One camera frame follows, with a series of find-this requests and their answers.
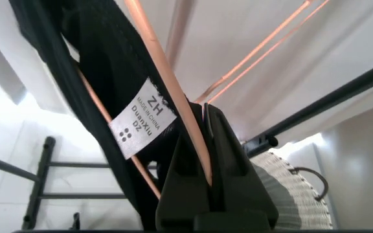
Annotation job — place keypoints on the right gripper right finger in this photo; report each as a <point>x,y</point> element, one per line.
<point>238,187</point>

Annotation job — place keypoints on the white laundry basket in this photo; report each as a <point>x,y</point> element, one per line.
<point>296,200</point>

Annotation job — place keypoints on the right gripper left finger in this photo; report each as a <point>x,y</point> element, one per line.
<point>180,194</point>

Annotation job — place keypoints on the black clothes rack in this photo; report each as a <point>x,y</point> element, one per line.
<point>335,97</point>

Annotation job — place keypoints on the black garment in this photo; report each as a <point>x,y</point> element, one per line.
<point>108,64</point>

